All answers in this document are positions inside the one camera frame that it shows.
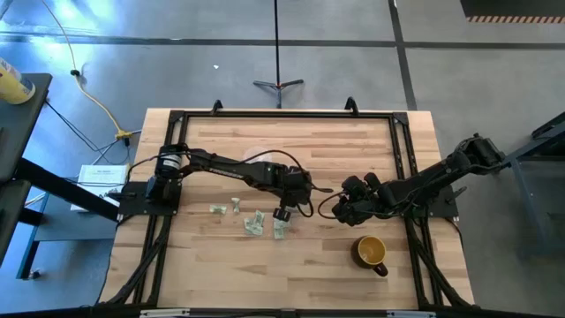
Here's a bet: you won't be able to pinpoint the crumpled green banknote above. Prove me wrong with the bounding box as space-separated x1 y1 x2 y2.
243 209 267 237

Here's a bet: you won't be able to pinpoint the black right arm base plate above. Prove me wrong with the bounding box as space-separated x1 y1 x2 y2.
408 185 460 221

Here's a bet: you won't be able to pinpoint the yellow canister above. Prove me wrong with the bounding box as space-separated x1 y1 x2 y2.
0 57 37 106

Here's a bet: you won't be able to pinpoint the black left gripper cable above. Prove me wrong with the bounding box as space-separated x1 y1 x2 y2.
296 184 335 219

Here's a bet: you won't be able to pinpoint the brown mug yellow inside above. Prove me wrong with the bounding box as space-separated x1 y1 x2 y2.
350 234 390 278

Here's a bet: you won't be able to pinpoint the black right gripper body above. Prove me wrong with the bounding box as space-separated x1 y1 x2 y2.
330 193 371 228

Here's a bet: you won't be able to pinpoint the blue cart frame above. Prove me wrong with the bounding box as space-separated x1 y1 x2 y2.
16 192 119 282

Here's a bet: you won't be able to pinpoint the black tripod stand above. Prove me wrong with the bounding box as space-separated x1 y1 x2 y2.
252 0 305 110

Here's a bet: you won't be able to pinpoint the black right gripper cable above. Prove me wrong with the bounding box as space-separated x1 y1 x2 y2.
316 190 350 221

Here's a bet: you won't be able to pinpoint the black aluminium table frame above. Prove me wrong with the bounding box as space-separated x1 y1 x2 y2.
94 95 478 318

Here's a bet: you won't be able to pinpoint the black mat with hazard stripe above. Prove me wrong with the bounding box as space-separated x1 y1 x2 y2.
459 0 565 25

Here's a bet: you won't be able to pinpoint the black floor cable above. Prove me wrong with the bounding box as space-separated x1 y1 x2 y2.
43 99 132 165

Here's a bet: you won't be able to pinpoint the dark side table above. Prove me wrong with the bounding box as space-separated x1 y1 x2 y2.
0 72 123 266

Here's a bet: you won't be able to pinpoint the clear plastic container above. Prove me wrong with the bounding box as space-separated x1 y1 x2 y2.
242 145 271 167

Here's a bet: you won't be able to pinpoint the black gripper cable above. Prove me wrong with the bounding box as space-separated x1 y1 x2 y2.
296 184 335 219
316 190 350 221

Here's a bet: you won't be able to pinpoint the blue-grey metal table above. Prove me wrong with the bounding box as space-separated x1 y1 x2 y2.
501 110 565 262

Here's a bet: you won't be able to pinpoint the yellow extension cable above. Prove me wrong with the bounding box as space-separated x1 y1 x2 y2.
41 0 134 141

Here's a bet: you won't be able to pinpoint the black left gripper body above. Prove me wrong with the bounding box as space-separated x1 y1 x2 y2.
275 166 315 209

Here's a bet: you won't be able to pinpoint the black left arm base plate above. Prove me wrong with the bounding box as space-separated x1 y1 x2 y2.
117 179 183 217

